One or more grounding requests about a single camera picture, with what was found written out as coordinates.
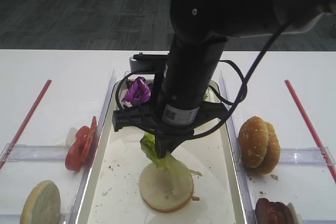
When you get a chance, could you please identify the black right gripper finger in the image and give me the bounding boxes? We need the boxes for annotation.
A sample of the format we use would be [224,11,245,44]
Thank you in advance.
[156,136,181,158]

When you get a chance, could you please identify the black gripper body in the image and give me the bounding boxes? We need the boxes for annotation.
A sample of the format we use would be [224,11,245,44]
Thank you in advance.
[112,101,228,140]

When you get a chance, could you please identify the green lettuce leaf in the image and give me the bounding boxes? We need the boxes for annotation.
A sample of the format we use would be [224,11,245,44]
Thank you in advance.
[140,133,203,195]

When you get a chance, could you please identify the rear tomato slice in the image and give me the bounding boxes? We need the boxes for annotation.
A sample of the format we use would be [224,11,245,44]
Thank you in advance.
[89,116,97,139]

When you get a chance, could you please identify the tomato slice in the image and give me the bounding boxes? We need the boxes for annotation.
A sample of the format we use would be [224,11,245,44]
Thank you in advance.
[65,143,83,171]
[89,116,97,139]
[75,126,93,163]

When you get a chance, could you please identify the middle tomato slice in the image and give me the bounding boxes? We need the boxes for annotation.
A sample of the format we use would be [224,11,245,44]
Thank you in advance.
[75,126,93,163]

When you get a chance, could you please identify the front tomato slice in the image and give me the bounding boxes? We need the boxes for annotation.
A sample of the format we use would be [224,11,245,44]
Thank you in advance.
[65,143,83,171]

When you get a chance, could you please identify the front meat patty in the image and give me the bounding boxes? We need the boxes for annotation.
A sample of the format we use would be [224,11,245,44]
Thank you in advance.
[255,198,281,224]

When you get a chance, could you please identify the meat patty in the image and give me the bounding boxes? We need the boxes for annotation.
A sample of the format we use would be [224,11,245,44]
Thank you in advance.
[273,202,295,224]
[255,198,281,224]

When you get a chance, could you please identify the rear meat patty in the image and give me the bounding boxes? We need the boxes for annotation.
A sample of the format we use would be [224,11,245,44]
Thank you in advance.
[273,202,295,224]

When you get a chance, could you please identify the white holder behind patties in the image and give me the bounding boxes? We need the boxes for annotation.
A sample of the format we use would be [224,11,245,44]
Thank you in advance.
[287,202,303,224]

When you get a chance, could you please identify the purple cabbage leaves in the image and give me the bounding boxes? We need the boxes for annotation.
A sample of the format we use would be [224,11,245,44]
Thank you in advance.
[121,77,152,108]

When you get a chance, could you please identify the clear plastic salad container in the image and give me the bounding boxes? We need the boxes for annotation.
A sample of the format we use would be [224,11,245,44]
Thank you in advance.
[116,70,213,120]

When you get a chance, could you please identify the bottom bun slice on tray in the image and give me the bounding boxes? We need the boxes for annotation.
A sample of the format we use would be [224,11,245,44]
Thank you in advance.
[139,163,194,212]

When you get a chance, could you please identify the right long clear divider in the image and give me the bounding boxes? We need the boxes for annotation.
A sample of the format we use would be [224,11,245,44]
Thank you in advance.
[226,116,257,223]

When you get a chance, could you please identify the long clear divider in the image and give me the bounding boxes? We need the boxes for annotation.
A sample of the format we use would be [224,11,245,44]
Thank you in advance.
[65,70,117,223]
[226,116,257,223]

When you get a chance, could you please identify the white rectangular serving tray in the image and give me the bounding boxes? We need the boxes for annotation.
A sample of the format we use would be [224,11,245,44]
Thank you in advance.
[86,79,246,224]

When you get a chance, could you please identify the front sesame bun top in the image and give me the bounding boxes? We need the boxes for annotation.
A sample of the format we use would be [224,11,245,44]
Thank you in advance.
[238,116,269,168]

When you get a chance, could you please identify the sesame bun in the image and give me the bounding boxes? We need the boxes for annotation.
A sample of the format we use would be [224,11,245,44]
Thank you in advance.
[257,122,281,174]
[238,116,269,168]

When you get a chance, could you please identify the left long clear divider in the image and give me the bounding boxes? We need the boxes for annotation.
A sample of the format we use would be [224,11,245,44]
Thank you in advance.
[65,70,117,223]

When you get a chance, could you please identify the rear sesame bun top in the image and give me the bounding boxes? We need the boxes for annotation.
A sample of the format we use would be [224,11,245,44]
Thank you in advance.
[257,122,281,174]

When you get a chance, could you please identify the upright bun slice left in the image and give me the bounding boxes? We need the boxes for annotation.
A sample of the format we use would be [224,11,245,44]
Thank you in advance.
[20,180,61,224]

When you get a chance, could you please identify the right red tape strip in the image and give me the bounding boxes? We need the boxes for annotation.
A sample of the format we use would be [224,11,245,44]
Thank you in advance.
[284,80,335,181]

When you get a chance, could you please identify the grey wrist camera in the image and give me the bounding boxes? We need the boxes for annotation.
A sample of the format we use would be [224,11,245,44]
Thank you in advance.
[129,52,169,72]

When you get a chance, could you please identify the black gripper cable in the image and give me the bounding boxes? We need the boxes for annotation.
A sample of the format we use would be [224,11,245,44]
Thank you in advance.
[115,22,292,141]

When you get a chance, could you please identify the left upper clear rail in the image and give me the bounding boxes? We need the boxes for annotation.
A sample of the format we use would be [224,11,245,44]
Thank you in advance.
[1,144,68,162]

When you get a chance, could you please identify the clear rail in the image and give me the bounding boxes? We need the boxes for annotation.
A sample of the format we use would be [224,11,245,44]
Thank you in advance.
[279,147,335,166]
[1,144,68,162]

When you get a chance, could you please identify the right upper clear rail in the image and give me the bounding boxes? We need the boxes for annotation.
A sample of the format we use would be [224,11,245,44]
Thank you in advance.
[279,147,335,166]

